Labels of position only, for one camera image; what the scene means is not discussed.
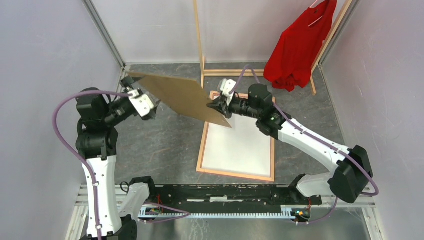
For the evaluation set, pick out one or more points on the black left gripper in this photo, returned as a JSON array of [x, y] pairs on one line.
[[128, 82]]

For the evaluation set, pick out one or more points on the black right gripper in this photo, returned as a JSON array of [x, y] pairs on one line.
[[220, 104]]

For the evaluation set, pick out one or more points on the brown backing board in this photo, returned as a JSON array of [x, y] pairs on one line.
[[184, 96]]

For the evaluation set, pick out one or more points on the seascape photo print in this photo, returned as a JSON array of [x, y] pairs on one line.
[[238, 149]]

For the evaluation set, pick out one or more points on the pink wooden picture frame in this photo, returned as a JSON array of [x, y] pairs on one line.
[[202, 155]]

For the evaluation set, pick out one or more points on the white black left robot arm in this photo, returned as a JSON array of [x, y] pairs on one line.
[[97, 144]]

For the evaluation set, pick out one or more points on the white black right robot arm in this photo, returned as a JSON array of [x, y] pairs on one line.
[[349, 175]]

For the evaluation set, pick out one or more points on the wooden clothes rack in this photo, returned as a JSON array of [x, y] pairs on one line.
[[343, 15]]

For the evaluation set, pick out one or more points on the red t-shirt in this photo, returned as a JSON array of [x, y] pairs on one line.
[[291, 60]]

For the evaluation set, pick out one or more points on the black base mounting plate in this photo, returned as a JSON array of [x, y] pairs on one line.
[[230, 198]]

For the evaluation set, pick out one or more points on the pink clothes hanger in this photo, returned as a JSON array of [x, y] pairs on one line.
[[318, 14]]

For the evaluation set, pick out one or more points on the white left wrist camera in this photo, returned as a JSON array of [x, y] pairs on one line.
[[142, 102]]

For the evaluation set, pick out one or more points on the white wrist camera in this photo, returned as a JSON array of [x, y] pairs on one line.
[[227, 89], [142, 102]]

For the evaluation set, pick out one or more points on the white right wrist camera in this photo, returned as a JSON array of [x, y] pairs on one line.
[[227, 89]]

